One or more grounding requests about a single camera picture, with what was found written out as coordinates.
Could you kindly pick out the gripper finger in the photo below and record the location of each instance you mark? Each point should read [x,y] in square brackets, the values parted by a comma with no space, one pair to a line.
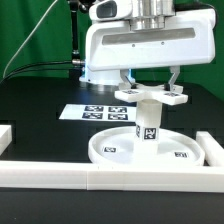
[128,82]
[172,79]

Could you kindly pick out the white cross-shaped table base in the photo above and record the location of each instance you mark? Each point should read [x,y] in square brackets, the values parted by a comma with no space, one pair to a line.
[157,93]

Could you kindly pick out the white round table top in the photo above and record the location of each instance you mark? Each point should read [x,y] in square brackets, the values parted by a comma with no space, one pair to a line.
[164,148]

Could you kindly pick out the white sheet with markers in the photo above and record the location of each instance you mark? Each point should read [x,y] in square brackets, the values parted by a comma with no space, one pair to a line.
[98,113]

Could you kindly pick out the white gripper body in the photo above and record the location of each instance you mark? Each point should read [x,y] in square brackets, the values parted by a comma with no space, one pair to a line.
[133,34]

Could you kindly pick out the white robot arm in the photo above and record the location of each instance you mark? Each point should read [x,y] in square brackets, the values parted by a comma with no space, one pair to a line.
[139,34]

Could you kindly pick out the white U-shaped frame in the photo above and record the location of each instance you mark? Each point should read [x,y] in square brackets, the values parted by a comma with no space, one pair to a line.
[91,176]

